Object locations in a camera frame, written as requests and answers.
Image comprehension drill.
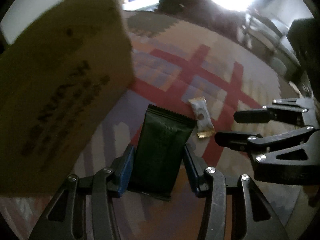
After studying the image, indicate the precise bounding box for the dark green snack packet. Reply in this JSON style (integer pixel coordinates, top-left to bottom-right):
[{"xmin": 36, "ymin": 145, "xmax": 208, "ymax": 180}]
[{"xmin": 128, "ymin": 105, "xmax": 196, "ymax": 200}]

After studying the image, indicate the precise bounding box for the silver gold-ended snack stick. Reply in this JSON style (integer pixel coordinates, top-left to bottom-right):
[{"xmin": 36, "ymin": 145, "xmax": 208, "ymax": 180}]
[{"xmin": 189, "ymin": 96, "xmax": 215, "ymax": 139}]

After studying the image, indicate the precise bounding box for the brown cardboard box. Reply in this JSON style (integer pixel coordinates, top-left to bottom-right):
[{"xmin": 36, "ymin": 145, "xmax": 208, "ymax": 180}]
[{"xmin": 1, "ymin": 0, "xmax": 134, "ymax": 197}]

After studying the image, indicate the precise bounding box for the colourful patchwork tablecloth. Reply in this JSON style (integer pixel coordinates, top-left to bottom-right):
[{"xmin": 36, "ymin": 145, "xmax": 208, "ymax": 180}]
[{"xmin": 1, "ymin": 11, "xmax": 293, "ymax": 239}]

